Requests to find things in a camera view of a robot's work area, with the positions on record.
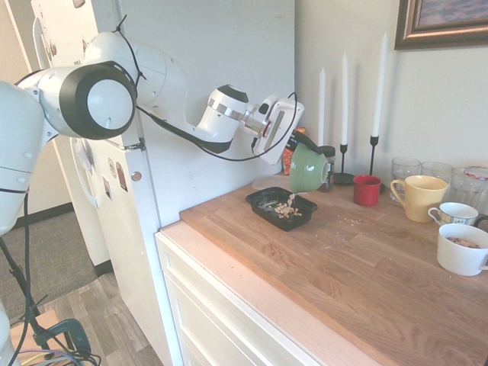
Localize framed picture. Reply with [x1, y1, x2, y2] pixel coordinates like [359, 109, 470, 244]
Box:
[394, 0, 488, 50]

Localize brown rectangular fridge magnet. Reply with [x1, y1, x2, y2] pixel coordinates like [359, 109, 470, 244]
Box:
[115, 162, 128, 191]

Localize short white taper candle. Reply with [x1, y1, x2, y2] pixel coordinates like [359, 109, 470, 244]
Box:
[318, 67, 326, 148]

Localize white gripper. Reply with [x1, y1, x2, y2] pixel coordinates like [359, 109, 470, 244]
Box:
[253, 99, 326, 165]

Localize white refrigerator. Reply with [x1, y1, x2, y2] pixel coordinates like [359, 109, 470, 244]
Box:
[29, 0, 297, 366]

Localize clear drinking glass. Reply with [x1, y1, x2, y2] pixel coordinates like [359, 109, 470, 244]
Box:
[421, 161, 454, 185]
[391, 157, 422, 201]
[449, 167, 488, 214]

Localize red cup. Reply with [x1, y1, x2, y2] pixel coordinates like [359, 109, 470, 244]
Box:
[352, 175, 384, 207]

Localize white kitchen cabinet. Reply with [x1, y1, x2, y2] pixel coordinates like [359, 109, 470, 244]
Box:
[154, 230, 321, 366]

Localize white fridge door handle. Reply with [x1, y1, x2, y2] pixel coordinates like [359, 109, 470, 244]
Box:
[69, 136, 100, 210]
[32, 17, 53, 72]

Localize yellow mug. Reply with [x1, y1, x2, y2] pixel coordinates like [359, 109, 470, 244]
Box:
[390, 175, 449, 223]

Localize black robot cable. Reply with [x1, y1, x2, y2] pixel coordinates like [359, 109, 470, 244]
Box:
[7, 68, 298, 366]

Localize black tripod stand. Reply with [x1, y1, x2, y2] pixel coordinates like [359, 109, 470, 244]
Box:
[0, 236, 77, 352]

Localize tall white taper candle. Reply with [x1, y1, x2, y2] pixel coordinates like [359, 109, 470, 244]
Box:
[372, 32, 389, 137]

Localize black candle holder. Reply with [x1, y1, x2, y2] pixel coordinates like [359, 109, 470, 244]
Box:
[368, 135, 386, 194]
[333, 143, 356, 187]

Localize clear plastic lid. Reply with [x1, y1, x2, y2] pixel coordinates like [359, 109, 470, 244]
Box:
[251, 174, 294, 191]

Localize green ceramic bowl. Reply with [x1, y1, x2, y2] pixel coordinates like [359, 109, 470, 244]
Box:
[289, 143, 329, 194]

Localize orange snack bag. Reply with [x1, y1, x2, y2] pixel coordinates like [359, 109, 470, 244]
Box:
[281, 126, 308, 175]

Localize large white mug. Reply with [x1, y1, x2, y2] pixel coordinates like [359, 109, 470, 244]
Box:
[436, 223, 488, 277]

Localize medium white taper candle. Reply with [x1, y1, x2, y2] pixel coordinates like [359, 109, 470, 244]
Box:
[341, 53, 349, 146]

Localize green clamp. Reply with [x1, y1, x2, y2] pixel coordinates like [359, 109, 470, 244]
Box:
[32, 318, 92, 354]

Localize spice jar with black cap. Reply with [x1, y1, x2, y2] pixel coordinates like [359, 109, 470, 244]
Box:
[318, 145, 336, 193]

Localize round cereal rings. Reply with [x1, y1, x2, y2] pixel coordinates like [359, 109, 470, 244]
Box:
[274, 192, 304, 220]

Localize brown wooden board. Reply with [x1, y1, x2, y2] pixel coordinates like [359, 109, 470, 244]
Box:
[9, 309, 62, 352]

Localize white patterned mug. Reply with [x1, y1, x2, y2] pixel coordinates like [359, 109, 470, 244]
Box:
[428, 201, 480, 226]

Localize grey floor rug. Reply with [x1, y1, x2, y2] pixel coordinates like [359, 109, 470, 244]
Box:
[0, 211, 100, 321]

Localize bundle of coloured cables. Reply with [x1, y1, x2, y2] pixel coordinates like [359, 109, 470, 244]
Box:
[14, 348, 102, 366]

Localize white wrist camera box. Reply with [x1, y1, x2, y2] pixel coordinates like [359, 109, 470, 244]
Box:
[258, 94, 281, 115]

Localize black plastic food container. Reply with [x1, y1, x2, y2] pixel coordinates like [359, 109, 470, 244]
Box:
[246, 186, 319, 233]

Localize brown cereal flakes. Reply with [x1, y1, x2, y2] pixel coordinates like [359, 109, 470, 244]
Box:
[446, 236, 480, 249]

